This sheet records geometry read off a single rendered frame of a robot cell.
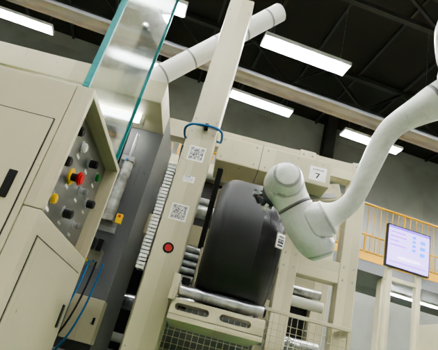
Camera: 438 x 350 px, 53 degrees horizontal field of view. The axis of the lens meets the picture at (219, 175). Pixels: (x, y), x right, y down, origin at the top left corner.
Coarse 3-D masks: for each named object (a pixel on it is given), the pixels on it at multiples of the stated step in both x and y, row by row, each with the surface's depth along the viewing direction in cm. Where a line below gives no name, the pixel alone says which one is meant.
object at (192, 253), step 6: (186, 252) 220; (192, 252) 221; (198, 252) 221; (186, 258) 231; (192, 258) 218; (198, 258) 232; (186, 264) 218; (192, 264) 218; (198, 264) 217; (180, 270) 215; (186, 270) 215; (192, 270) 216; (186, 276) 215; (192, 276) 228; (192, 282) 226
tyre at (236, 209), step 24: (240, 192) 175; (216, 216) 169; (240, 216) 167; (264, 216) 168; (216, 240) 164; (240, 240) 163; (264, 240) 164; (216, 264) 163; (240, 264) 163; (264, 264) 163; (216, 288) 167; (240, 288) 165; (264, 288) 166; (240, 312) 176
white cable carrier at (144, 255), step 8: (168, 168) 195; (168, 176) 193; (168, 184) 192; (160, 192) 190; (168, 192) 193; (160, 200) 190; (160, 208) 187; (152, 216) 185; (160, 216) 187; (152, 224) 185; (152, 232) 185; (144, 240) 181; (152, 240) 184; (144, 248) 179; (144, 256) 178; (136, 264) 176; (144, 264) 177
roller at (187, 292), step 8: (184, 288) 166; (192, 288) 166; (184, 296) 165; (192, 296) 165; (200, 296) 165; (208, 296) 165; (216, 296) 165; (224, 296) 166; (216, 304) 165; (224, 304) 165; (232, 304) 165; (240, 304) 165; (248, 304) 165; (256, 304) 166; (248, 312) 165; (256, 312) 164; (264, 312) 164
